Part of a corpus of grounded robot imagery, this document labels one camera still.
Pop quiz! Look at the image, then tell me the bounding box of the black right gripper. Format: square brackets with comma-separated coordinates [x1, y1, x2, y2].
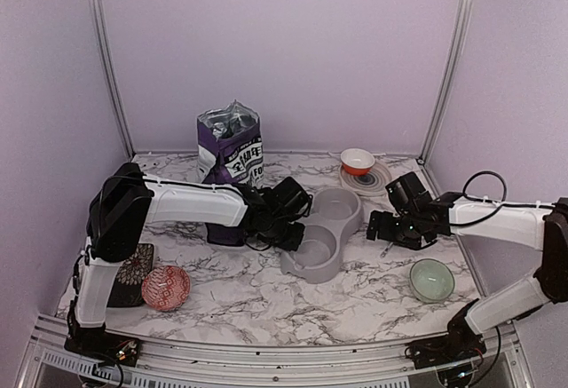
[367, 210, 422, 250]

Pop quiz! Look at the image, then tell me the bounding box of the grey double pet bowl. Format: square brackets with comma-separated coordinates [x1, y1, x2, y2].
[280, 187, 364, 284]

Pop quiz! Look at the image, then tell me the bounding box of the purple puppy food bag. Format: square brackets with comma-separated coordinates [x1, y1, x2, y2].
[196, 99, 266, 247]

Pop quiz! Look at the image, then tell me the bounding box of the silver metal scoop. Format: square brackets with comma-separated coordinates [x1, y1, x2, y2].
[380, 242, 394, 258]

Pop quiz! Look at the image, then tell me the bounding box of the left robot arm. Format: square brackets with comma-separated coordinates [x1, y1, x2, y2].
[67, 162, 312, 357]

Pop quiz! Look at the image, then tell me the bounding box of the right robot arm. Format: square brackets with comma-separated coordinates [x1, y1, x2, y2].
[367, 172, 567, 360]

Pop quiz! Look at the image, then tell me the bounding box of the spiral pattern ceramic plate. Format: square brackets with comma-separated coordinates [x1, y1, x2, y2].
[339, 161, 392, 197]

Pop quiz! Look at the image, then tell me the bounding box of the pale green glass bowl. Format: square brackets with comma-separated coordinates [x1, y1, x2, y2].
[409, 258, 455, 304]

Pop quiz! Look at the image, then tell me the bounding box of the orange white ceramic bowl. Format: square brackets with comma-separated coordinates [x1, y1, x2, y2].
[340, 148, 375, 176]

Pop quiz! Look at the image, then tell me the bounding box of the red patterned ceramic bowl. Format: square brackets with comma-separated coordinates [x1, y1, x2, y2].
[141, 265, 191, 312]

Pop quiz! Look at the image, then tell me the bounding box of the black floral square plate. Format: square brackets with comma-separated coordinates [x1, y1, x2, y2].
[107, 243, 154, 308]

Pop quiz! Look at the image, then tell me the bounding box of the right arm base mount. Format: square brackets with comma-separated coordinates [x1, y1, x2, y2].
[405, 300, 486, 369]

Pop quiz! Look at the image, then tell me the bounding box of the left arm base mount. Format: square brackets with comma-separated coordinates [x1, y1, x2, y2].
[64, 321, 141, 367]

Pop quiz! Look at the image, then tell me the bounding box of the aluminium right corner post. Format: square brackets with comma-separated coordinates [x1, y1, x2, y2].
[419, 0, 474, 165]

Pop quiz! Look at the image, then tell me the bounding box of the aluminium corner post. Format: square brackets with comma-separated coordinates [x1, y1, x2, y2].
[89, 0, 135, 159]
[419, 0, 474, 165]

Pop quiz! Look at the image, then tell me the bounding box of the aluminium front frame rail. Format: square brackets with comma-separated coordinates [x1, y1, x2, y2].
[15, 315, 533, 387]

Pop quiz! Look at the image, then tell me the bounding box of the aluminium left corner post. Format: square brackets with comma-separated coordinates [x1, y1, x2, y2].
[89, 0, 135, 159]

